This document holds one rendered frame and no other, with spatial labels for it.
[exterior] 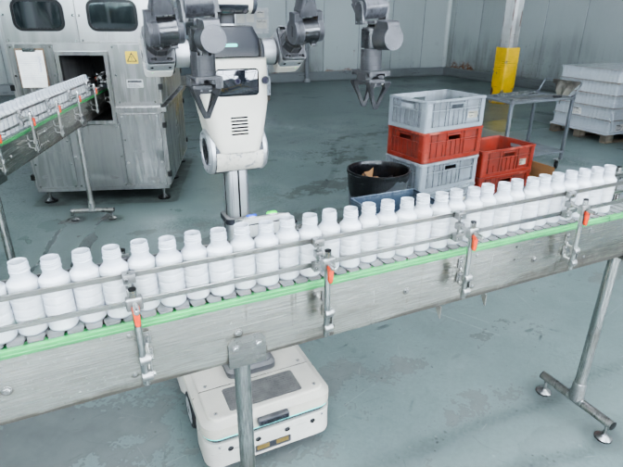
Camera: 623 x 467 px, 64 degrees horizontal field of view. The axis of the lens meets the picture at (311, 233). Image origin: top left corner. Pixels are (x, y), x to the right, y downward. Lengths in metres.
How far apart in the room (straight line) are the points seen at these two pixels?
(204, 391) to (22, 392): 0.98
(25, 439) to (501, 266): 2.01
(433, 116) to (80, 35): 2.97
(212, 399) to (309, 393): 0.38
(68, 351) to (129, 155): 3.82
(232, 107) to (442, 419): 1.59
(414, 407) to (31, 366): 1.69
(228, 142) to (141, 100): 3.10
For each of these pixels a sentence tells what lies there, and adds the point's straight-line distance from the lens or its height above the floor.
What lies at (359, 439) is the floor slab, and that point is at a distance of 2.27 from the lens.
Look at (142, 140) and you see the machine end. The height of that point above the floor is 0.59.
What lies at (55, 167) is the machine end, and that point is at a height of 0.36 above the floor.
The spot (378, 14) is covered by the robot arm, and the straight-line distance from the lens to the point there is 1.40.
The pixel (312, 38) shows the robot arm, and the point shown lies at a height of 1.56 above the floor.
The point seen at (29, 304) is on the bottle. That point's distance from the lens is 1.18.
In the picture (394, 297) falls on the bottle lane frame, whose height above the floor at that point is 0.89.
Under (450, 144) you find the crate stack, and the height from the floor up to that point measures 0.78.
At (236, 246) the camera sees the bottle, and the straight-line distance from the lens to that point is 1.20.
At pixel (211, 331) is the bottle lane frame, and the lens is 1.24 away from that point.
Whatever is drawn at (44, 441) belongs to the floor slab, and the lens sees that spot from 2.50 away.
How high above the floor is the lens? 1.62
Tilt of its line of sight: 23 degrees down
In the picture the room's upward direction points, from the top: straight up
